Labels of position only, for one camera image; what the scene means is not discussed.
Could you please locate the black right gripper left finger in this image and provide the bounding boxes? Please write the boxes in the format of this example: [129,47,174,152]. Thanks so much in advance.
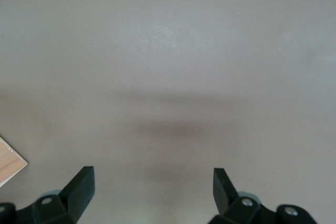
[15,166,95,224]

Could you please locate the light wooden drawer cabinet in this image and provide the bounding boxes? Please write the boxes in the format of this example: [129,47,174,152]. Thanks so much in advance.
[0,135,29,188]

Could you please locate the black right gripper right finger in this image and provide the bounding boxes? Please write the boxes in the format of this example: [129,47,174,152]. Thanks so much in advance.
[207,167,316,224]

